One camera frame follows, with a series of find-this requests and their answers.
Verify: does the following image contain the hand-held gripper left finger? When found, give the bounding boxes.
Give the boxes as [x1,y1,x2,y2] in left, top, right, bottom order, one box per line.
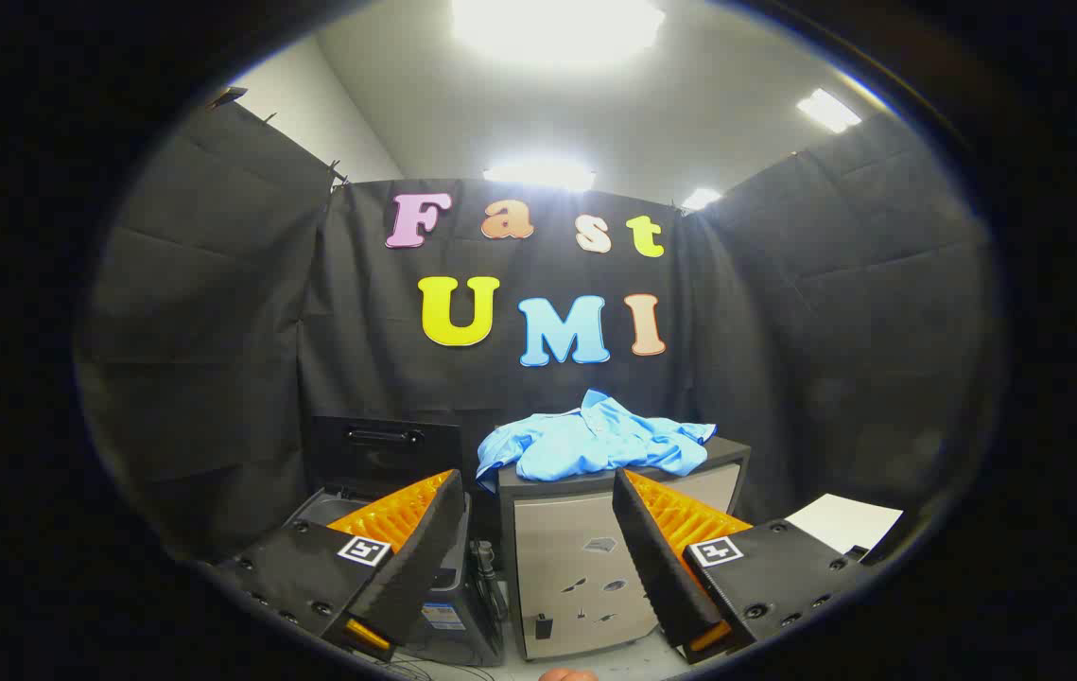
[215,468,468,663]

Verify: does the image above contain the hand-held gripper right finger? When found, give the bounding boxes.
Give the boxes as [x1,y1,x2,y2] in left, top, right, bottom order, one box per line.
[612,468,870,665]

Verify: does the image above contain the black washing machine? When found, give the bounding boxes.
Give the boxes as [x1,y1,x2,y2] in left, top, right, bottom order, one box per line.
[287,484,507,668]

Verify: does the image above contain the light blue polo shirt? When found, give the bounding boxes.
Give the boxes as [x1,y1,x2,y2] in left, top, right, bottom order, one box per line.
[476,389,719,493]

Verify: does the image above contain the beige cabinet with black top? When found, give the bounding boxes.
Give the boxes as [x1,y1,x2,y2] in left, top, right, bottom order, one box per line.
[497,437,753,661]

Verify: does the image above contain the white paper sheet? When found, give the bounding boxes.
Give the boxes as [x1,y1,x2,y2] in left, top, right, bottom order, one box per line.
[786,494,905,554]

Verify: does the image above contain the black backdrop cloth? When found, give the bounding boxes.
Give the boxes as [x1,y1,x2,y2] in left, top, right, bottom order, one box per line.
[75,90,1007,568]

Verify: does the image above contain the black power cable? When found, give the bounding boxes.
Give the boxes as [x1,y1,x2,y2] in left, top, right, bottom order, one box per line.
[470,539,509,627]

